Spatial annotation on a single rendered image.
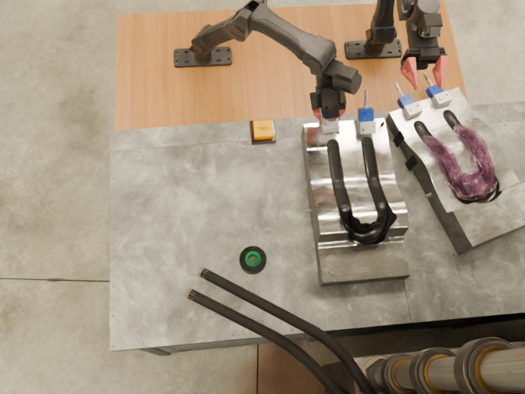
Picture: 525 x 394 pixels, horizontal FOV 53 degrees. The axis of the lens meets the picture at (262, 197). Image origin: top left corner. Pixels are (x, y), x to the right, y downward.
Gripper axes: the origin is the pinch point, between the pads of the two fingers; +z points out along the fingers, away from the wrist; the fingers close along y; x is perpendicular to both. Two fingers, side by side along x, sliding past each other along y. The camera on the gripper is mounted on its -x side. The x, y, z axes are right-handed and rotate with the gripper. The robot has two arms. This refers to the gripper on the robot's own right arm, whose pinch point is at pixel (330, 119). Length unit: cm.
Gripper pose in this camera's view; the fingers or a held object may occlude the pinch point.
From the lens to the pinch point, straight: 165.1
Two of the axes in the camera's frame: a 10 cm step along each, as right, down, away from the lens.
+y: 9.9, -1.4, -1.0
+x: -0.5, -7.8, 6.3
